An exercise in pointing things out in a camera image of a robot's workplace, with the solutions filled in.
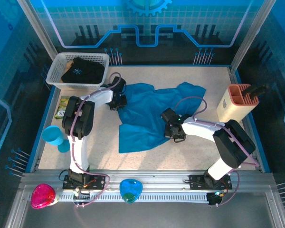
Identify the pink translucent plastic container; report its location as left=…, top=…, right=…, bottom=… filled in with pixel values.
left=30, top=183, right=57, bottom=209

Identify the black utensil handle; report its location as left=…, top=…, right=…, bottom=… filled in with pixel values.
left=244, top=83, right=270, bottom=99

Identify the white plastic mesh basket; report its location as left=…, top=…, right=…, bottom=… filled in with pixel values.
left=46, top=52, right=110, bottom=90

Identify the blue translucent plastic container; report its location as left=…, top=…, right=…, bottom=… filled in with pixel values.
left=119, top=179, right=143, bottom=204

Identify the aluminium front rail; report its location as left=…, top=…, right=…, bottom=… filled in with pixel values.
left=4, top=170, right=285, bottom=228

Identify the white slotted cable duct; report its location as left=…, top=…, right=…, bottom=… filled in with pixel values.
left=58, top=192, right=209, bottom=202

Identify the beige utensil holder orange top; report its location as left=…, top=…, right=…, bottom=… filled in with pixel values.
left=216, top=83, right=260, bottom=123

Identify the blue plastic goblet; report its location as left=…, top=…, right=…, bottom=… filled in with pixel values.
left=42, top=125, right=71, bottom=153

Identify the black t-shirt with blue print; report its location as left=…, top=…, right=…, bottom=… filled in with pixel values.
left=61, top=57, right=105, bottom=84

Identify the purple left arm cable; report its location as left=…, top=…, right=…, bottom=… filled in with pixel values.
left=69, top=72, right=127, bottom=209

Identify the aluminium frame post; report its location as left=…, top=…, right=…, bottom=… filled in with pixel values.
left=230, top=0, right=276, bottom=71
left=16, top=0, right=59, bottom=57

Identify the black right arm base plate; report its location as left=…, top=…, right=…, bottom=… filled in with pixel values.
left=189, top=174, right=232, bottom=190

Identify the green yellow snack bag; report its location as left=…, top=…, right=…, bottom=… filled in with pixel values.
left=54, top=95, right=72, bottom=120

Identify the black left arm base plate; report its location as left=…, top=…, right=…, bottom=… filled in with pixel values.
left=62, top=174, right=106, bottom=190

